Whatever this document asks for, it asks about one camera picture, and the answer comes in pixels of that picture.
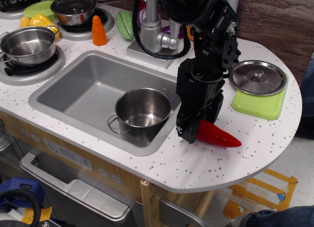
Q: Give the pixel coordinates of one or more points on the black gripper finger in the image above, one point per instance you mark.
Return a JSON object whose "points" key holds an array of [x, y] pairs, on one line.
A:
{"points": [[187, 127], [214, 109]]}

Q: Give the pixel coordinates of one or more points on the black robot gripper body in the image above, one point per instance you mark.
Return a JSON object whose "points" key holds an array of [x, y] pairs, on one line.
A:
{"points": [[197, 86]]}

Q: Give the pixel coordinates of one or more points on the red toy chili pepper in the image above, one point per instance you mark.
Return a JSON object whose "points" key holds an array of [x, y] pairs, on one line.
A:
{"points": [[210, 133]]}

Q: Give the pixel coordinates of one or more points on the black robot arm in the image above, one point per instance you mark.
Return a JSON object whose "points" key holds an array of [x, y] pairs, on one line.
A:
{"points": [[215, 25]]}

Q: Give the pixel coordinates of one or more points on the steel pot in sink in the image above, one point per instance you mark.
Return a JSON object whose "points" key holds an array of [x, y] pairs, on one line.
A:
{"points": [[140, 114]]}

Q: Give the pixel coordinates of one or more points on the steel pot lid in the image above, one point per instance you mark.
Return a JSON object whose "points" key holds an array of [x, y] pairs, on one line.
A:
{"points": [[258, 78]]}

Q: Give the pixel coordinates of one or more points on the steel pot on burner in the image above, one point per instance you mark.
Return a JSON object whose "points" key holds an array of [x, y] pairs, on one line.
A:
{"points": [[28, 46]]}

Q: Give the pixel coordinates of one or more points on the yellow toy bell pepper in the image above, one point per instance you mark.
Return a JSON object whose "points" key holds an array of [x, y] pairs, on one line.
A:
{"points": [[43, 21]]}

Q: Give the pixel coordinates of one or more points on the orange toy pumpkin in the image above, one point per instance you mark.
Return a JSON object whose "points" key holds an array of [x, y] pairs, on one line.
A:
{"points": [[190, 33]]}

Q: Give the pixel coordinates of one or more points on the green plastic cutting board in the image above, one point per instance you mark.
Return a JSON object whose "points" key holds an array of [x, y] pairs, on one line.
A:
{"points": [[265, 107]]}

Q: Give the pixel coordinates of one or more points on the silver toy faucet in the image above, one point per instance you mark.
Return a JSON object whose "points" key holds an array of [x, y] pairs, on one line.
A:
{"points": [[154, 39]]}

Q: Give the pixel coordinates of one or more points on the purple toy onion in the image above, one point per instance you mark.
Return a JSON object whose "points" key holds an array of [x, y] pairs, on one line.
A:
{"points": [[141, 11]]}

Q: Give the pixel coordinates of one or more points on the green toy bitter gourd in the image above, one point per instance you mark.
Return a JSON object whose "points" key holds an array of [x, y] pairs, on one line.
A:
{"points": [[124, 24]]}

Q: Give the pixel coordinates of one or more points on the orange toy carrot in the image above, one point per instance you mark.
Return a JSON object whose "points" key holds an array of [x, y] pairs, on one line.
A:
{"points": [[98, 32]]}

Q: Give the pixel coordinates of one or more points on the grey plastic sink basin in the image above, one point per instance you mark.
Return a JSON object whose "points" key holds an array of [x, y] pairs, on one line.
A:
{"points": [[85, 92]]}

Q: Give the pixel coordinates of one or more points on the back right stove burner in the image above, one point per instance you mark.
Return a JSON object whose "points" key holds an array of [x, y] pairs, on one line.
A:
{"points": [[84, 31]]}

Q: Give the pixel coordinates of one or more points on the stove burner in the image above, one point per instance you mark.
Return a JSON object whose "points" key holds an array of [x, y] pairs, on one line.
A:
{"points": [[15, 75], [14, 9], [84, 31]]}

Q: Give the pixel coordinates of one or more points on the person's jeans leg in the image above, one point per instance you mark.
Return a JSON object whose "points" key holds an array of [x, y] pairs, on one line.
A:
{"points": [[300, 216]]}

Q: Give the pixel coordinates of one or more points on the green plastic plate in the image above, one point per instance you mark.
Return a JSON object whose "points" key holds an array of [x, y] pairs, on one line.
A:
{"points": [[43, 7]]}

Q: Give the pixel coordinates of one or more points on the blue clamp tool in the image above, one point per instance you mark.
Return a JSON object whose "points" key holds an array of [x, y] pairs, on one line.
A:
{"points": [[21, 192]]}

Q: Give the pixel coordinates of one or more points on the front left stove burner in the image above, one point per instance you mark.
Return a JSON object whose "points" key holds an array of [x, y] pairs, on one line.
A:
{"points": [[15, 75]]}

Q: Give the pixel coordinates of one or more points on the yellow toy corn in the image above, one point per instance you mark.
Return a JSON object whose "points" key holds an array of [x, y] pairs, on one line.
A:
{"points": [[24, 22]]}

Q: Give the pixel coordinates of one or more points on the back left stove burner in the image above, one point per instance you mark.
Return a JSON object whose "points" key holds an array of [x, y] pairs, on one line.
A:
{"points": [[14, 9]]}

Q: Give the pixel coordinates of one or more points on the silver oven door handle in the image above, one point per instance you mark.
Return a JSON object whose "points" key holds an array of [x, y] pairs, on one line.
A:
{"points": [[81, 193]]}

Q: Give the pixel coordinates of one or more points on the steel saucepan with handle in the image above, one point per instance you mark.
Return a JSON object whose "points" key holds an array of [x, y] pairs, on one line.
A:
{"points": [[76, 12]]}

